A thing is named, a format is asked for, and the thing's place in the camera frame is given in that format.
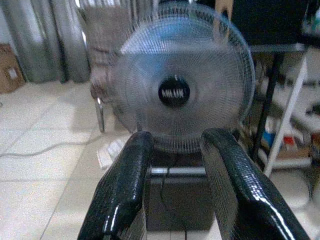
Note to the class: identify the large black screen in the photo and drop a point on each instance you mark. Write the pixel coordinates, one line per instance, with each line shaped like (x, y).
(267, 20)

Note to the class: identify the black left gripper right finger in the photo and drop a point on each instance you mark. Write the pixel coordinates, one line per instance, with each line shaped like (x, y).
(245, 185)

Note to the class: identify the black box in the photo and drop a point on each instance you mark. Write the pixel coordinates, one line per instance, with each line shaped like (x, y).
(180, 200)

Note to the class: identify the brown chair with chrome frame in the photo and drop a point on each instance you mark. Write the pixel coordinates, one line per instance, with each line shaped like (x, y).
(105, 32)

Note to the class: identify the grey curtain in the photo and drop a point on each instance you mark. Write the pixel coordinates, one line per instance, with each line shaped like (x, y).
(47, 37)

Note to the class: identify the chrome tube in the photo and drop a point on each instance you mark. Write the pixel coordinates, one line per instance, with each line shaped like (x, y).
(185, 171)

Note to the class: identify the white power strip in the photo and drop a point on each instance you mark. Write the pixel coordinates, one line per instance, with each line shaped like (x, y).
(110, 152)

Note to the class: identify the black metal table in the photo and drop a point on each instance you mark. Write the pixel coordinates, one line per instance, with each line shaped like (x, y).
(270, 75)

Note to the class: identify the white shelf rack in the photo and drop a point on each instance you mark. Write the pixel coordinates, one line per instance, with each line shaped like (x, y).
(287, 112)

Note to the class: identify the small red box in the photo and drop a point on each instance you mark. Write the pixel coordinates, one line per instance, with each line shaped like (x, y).
(290, 140)

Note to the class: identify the brown cardboard box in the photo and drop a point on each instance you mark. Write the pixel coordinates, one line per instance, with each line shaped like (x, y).
(8, 70)

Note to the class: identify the small blue container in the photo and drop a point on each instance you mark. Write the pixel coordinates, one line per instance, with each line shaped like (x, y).
(268, 137)

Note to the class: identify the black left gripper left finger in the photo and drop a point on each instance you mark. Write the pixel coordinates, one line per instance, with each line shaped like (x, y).
(117, 190)

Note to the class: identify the grey round grille fan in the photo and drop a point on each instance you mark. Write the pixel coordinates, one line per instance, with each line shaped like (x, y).
(175, 62)

